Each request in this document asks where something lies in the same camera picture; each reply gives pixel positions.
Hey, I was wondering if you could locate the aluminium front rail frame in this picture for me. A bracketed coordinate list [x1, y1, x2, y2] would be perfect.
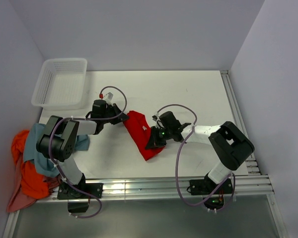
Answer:
[3, 176, 279, 238]

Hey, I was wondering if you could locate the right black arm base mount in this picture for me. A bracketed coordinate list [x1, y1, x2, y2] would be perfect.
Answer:
[186, 178, 235, 210]

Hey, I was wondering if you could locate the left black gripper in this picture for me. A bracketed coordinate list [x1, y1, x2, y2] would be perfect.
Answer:
[101, 103, 129, 124]

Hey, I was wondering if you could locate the orange t shirt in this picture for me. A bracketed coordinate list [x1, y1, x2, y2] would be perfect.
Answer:
[11, 130, 59, 200]

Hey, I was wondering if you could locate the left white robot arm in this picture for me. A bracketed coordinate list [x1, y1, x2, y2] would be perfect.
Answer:
[36, 99, 129, 198]

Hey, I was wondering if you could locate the blue grey t shirt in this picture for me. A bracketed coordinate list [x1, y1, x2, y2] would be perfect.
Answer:
[22, 122, 91, 178]

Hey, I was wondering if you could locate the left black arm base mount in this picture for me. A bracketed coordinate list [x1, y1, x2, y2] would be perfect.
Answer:
[57, 183, 103, 213]

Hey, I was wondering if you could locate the pink t shirt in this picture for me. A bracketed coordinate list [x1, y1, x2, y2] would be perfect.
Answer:
[6, 168, 60, 213]

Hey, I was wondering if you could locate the aluminium right side rail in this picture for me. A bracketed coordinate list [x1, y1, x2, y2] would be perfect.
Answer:
[220, 70, 262, 176]

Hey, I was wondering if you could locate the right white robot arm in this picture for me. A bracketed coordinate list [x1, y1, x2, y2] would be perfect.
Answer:
[145, 111, 255, 193]

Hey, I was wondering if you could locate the white plastic perforated basket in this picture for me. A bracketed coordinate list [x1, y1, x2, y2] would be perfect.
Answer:
[31, 58, 87, 110]

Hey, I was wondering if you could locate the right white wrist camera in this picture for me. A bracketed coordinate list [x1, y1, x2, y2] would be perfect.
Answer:
[152, 112, 161, 123]

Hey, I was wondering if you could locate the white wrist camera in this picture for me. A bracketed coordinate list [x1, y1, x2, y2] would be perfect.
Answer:
[99, 92, 113, 104]
[152, 112, 161, 123]

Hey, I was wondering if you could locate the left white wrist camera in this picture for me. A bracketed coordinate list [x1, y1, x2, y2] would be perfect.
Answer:
[99, 92, 113, 104]

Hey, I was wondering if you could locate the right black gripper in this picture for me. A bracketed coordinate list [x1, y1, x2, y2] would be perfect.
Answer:
[146, 125, 172, 150]

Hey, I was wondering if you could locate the red t shirt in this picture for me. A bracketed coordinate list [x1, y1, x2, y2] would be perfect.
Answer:
[123, 111, 164, 161]

